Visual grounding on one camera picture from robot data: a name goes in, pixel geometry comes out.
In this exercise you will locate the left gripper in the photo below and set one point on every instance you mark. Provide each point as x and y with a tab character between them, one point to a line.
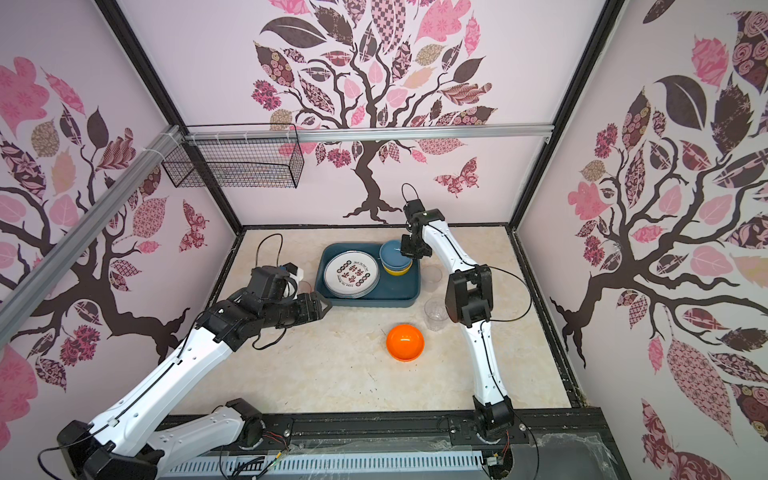
313	314

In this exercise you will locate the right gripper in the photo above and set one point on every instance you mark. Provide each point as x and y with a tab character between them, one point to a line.
407	251

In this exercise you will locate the blue bowl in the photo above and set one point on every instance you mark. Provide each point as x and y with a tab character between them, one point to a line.
390	254

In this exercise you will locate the clear cup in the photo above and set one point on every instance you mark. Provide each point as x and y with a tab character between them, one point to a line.
436	316
431	277

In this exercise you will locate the orange bowl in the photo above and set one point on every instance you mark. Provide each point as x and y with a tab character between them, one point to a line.
405	343

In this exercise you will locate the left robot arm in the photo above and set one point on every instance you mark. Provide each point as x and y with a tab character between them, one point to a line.
127	442

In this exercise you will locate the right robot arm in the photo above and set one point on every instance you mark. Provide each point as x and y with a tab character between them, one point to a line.
469	303

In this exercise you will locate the teal plastic bin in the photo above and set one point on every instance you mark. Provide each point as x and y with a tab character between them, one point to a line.
390	292

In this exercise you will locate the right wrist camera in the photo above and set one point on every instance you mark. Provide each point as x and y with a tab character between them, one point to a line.
413	208

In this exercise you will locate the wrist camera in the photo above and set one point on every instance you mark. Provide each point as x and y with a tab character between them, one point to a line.
413	208
275	283

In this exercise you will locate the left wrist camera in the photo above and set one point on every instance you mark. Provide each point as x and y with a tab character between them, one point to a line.
275	283

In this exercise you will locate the black wire basket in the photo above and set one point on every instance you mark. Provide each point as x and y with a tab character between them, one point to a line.
246	155

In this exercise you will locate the white slotted cable duct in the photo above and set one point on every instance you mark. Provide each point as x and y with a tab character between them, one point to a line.
415	465

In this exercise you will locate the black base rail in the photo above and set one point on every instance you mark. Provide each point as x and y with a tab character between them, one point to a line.
571	443

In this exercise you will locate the aluminium rail left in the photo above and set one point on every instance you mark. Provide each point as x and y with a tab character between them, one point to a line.
25	298

